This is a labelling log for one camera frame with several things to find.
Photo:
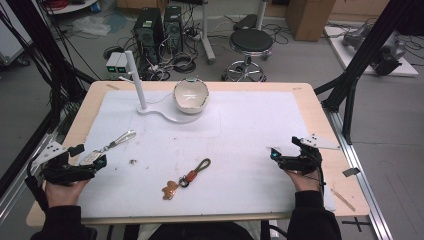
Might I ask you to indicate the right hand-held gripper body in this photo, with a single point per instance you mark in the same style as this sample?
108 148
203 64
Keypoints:
305 161

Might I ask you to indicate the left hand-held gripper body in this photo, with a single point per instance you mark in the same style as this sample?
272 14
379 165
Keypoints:
63 171

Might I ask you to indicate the person's right hand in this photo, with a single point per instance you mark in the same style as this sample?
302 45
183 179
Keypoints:
306 182

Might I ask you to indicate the person's left hand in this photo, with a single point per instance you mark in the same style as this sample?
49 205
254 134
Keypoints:
63 195

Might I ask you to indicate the white table mat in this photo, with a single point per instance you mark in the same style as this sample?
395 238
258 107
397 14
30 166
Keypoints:
233 146

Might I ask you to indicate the small grey metal piece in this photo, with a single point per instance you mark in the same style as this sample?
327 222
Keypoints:
351 172

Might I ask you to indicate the thin wooden stick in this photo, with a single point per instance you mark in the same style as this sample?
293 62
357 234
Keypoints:
343 200

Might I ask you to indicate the small white power box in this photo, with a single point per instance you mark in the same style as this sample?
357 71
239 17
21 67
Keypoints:
116 63

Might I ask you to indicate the white ceramic bowl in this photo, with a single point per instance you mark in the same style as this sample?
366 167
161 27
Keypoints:
191 96

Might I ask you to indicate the person's lap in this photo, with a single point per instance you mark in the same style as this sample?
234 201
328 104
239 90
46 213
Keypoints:
203 231

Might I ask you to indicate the black round stool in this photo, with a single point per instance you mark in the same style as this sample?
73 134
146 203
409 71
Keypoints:
250 41

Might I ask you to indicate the white board with equipment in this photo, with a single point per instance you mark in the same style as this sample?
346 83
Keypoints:
376 50

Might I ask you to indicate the cardboard box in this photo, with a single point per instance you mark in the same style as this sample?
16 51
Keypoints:
310 18

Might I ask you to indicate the clear plastic bag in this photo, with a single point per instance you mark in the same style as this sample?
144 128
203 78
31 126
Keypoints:
91 26

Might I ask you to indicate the large black computer tower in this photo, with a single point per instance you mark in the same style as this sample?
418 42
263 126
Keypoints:
148 33

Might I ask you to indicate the white desk leg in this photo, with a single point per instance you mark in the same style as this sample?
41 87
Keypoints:
207 36

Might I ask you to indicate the slim black computer tower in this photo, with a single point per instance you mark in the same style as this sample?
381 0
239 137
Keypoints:
173 28

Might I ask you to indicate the aluminium rail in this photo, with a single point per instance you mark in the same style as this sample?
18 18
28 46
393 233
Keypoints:
360 186

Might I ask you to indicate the white stand with post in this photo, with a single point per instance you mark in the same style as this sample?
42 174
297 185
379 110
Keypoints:
137 83

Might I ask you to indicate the black frame strut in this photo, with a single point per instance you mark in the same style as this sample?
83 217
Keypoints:
36 43
363 56

